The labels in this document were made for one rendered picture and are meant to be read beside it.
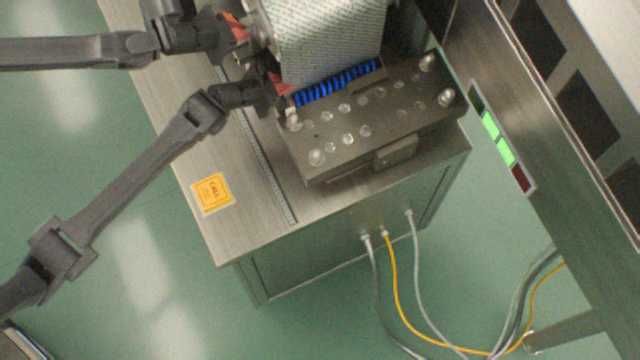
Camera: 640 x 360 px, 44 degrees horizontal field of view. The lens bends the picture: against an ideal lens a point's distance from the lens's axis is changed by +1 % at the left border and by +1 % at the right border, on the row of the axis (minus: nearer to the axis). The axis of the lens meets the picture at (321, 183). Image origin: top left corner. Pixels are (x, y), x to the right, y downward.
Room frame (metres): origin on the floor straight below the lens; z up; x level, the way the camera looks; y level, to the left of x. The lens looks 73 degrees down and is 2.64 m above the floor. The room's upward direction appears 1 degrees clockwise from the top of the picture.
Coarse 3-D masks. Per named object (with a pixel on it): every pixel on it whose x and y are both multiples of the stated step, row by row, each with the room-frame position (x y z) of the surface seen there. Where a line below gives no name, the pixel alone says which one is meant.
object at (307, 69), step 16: (368, 32) 0.78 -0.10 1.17; (320, 48) 0.73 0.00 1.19; (336, 48) 0.74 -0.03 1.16; (352, 48) 0.76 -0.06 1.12; (368, 48) 0.78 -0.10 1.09; (288, 64) 0.70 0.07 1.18; (304, 64) 0.71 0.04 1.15; (320, 64) 0.73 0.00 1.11; (336, 64) 0.74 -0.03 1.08; (352, 64) 0.76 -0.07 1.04; (288, 80) 0.69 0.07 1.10; (304, 80) 0.71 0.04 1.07; (320, 80) 0.73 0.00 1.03; (288, 96) 0.69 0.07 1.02
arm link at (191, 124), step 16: (192, 96) 0.60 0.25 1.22; (192, 112) 0.57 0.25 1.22; (208, 112) 0.57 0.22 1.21; (176, 128) 0.54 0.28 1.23; (192, 128) 0.54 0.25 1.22; (208, 128) 0.54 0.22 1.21; (160, 144) 0.50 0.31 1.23; (176, 144) 0.50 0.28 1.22; (192, 144) 0.51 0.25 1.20; (144, 160) 0.47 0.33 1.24; (160, 160) 0.47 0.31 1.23; (128, 176) 0.43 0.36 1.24; (144, 176) 0.44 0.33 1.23; (112, 192) 0.40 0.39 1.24; (128, 192) 0.40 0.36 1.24; (96, 208) 0.37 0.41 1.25; (112, 208) 0.37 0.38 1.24; (48, 224) 0.34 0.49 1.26; (64, 224) 0.34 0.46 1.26; (80, 224) 0.34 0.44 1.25; (96, 224) 0.34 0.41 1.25; (32, 240) 0.31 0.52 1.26; (80, 240) 0.31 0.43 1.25; (96, 256) 0.28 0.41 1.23; (80, 272) 0.25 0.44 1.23
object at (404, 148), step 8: (408, 136) 0.60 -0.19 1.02; (416, 136) 0.60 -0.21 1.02; (392, 144) 0.58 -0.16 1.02; (400, 144) 0.58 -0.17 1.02; (408, 144) 0.58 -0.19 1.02; (416, 144) 0.59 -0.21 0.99; (376, 152) 0.56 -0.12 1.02; (384, 152) 0.56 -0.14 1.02; (392, 152) 0.56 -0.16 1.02; (400, 152) 0.57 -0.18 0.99; (408, 152) 0.58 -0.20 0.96; (376, 160) 0.56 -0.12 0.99; (384, 160) 0.56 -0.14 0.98; (392, 160) 0.57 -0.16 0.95; (400, 160) 0.58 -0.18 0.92; (376, 168) 0.55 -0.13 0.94; (384, 168) 0.56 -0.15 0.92
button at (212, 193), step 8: (216, 176) 0.53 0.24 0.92; (192, 184) 0.51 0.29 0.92; (200, 184) 0.51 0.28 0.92; (208, 184) 0.51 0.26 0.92; (216, 184) 0.51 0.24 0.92; (224, 184) 0.51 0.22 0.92; (200, 192) 0.49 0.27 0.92; (208, 192) 0.49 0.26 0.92; (216, 192) 0.50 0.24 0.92; (224, 192) 0.50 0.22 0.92; (200, 200) 0.48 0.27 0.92; (208, 200) 0.48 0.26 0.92; (216, 200) 0.48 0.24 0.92; (224, 200) 0.48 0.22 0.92; (208, 208) 0.46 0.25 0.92
